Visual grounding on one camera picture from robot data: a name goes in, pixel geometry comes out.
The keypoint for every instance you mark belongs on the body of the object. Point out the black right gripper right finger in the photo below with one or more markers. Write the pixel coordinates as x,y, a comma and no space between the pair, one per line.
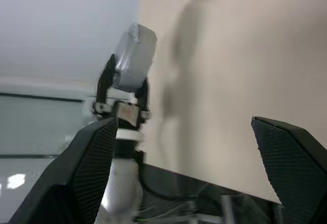
288,162

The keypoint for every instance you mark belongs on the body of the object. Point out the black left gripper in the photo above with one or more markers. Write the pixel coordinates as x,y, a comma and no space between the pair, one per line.
127,114

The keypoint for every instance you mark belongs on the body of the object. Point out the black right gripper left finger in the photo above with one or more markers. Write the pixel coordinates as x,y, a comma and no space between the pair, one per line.
84,162

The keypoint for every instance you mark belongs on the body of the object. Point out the silver round motor lid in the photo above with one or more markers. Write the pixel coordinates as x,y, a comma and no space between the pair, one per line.
140,60

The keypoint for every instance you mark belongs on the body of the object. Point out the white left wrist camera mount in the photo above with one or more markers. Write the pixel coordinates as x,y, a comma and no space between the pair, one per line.
127,135

